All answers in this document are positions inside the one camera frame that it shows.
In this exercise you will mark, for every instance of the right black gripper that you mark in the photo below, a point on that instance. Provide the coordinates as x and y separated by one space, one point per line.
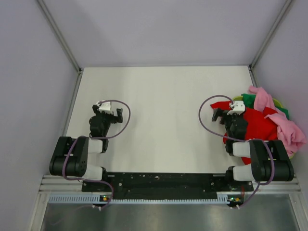
218 112

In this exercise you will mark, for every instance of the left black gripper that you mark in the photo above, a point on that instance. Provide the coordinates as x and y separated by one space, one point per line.
114 118

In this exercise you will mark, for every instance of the red t shirt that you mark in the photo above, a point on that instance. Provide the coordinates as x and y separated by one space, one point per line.
259 126

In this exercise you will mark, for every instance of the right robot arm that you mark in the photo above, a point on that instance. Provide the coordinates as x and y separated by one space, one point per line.
263 160

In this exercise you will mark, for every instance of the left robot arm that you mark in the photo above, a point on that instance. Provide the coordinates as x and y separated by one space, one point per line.
71 155

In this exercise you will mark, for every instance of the green t shirt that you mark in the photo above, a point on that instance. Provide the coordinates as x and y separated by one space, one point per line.
249 100

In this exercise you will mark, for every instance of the lime green plastic basket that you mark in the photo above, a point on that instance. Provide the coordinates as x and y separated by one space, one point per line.
237 98

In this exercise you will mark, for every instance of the pink t shirt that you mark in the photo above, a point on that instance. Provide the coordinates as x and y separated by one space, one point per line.
288 132

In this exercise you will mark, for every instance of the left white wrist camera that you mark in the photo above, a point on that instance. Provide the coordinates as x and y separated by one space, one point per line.
105 107

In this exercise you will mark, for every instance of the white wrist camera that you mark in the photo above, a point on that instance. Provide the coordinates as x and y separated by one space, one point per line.
237 107
105 107

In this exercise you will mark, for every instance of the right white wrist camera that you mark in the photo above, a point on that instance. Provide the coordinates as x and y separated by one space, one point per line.
237 107

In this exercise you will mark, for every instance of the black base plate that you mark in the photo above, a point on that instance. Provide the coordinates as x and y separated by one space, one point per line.
160 186

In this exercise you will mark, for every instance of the grey slotted cable duct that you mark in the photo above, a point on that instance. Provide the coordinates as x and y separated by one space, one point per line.
99 199

